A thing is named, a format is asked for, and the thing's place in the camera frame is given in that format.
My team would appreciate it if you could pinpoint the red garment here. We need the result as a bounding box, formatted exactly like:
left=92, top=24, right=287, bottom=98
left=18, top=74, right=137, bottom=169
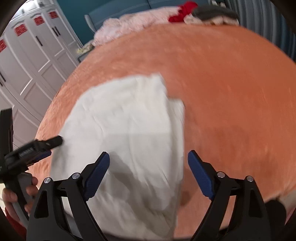
left=168, top=1, right=197, bottom=23

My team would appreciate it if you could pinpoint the clutter on nightstand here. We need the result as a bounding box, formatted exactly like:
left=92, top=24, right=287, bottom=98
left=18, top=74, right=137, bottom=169
left=76, top=43, right=94, bottom=55

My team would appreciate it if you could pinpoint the grey knit garment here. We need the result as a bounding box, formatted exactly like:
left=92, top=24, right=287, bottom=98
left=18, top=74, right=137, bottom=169
left=193, top=5, right=240, bottom=20

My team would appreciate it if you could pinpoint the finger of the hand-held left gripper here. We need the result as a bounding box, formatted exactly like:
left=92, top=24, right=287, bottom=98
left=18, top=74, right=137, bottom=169
left=28, top=149, right=52, bottom=166
left=35, top=136, right=64, bottom=150

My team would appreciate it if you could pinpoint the pink lace quilt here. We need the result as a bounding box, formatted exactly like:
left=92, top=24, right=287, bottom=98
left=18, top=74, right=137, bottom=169
left=92, top=10, right=176, bottom=47

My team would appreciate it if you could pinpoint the blue padded headboard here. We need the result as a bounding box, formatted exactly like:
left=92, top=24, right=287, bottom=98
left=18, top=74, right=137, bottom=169
left=57, top=0, right=213, bottom=44

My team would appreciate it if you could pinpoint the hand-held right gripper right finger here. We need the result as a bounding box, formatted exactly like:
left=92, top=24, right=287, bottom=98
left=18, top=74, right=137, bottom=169
left=187, top=150, right=272, bottom=241

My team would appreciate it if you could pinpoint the white quilted jacket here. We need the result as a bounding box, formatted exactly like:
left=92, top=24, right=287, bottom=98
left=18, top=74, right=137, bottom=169
left=50, top=73, right=185, bottom=240

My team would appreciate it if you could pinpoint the dark nightstand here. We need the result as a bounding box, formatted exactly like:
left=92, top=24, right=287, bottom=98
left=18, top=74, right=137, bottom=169
left=77, top=50, right=89, bottom=63

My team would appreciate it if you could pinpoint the cream knit garment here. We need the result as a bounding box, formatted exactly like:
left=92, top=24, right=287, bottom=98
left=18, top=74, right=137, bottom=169
left=184, top=14, right=240, bottom=26

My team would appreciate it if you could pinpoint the person's left hand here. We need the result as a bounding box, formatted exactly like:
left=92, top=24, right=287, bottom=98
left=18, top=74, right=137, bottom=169
left=2, top=176, right=38, bottom=219

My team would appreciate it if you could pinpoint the orange plush blanket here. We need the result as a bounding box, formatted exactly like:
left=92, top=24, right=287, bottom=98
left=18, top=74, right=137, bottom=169
left=35, top=23, right=296, bottom=239

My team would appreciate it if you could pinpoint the white panelled wardrobe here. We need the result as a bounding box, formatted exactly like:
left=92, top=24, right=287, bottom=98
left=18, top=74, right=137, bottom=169
left=0, top=0, right=84, bottom=149

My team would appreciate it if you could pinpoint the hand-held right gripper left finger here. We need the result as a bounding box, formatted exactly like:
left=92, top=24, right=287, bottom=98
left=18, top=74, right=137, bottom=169
left=26, top=152, right=110, bottom=241

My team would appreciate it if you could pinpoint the person's left forearm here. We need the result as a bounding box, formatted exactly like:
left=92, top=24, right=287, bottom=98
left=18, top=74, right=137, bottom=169
left=3, top=207, right=27, bottom=240

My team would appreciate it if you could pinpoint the grey striped curtain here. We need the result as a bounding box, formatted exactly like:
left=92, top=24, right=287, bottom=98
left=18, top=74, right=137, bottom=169
left=222, top=0, right=296, bottom=63

